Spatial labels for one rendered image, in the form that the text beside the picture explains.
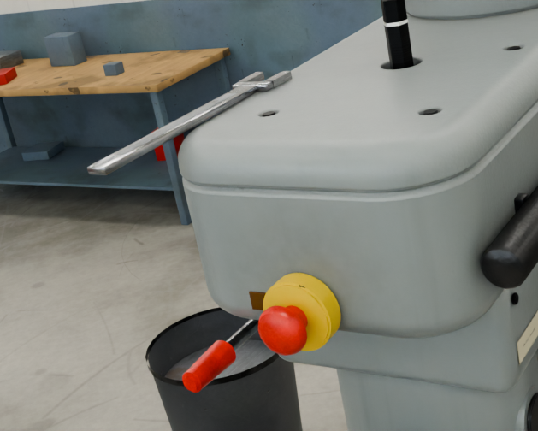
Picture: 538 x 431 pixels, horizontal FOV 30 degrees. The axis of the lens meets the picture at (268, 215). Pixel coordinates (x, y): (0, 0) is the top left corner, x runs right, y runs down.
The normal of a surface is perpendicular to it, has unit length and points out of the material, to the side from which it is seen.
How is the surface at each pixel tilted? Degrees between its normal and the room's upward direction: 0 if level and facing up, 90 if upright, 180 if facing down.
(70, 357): 0
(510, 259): 90
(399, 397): 90
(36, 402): 0
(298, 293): 90
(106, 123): 90
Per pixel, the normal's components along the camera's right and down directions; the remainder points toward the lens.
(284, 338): -0.44, 0.41
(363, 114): -0.18, -0.91
